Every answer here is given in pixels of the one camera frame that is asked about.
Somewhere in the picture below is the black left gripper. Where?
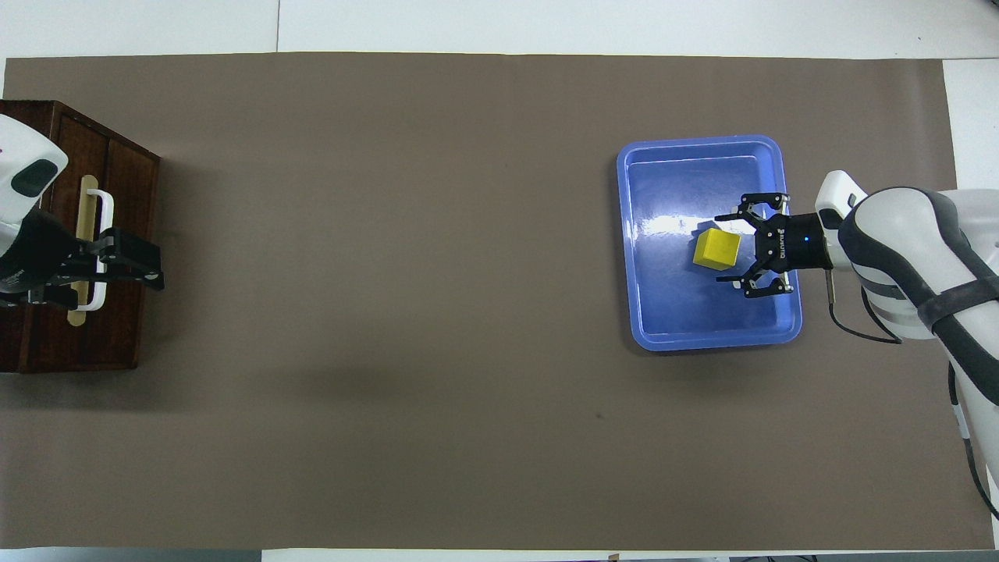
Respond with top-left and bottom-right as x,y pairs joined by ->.
0,209 -> 165,305

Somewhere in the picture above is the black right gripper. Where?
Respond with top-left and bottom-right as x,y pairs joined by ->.
714,192 -> 828,299

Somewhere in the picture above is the yellow cube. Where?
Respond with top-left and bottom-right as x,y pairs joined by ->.
693,228 -> 742,272

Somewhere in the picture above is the white drawer handle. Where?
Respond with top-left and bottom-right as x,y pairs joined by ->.
74,188 -> 115,311

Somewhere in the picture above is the wooden drawer with dark front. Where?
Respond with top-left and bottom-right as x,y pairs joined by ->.
27,105 -> 110,370

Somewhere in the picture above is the dark wooden drawer cabinet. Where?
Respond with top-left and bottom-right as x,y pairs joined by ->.
0,99 -> 162,373

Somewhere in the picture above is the blue plastic tray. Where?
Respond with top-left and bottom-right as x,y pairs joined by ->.
617,135 -> 803,352

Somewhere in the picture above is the brown table mat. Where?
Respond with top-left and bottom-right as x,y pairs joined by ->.
0,52 -> 996,551

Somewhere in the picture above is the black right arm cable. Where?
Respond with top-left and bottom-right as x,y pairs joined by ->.
826,269 -> 999,522

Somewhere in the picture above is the grey velcro cable strap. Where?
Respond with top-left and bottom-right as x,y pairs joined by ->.
917,277 -> 999,329

